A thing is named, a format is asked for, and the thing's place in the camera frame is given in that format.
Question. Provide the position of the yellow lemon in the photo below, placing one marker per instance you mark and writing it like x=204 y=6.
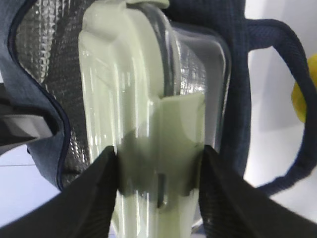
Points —
x=297 y=97

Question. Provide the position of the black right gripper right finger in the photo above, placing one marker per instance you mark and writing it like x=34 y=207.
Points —
x=231 y=208

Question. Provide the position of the navy blue insulated lunch bag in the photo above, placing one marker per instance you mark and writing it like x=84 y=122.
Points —
x=39 y=64

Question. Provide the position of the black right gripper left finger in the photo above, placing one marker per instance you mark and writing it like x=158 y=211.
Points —
x=83 y=210

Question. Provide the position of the glass container with green lid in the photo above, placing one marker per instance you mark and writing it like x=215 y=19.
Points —
x=155 y=90

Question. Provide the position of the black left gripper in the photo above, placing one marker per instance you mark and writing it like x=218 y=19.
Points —
x=21 y=125

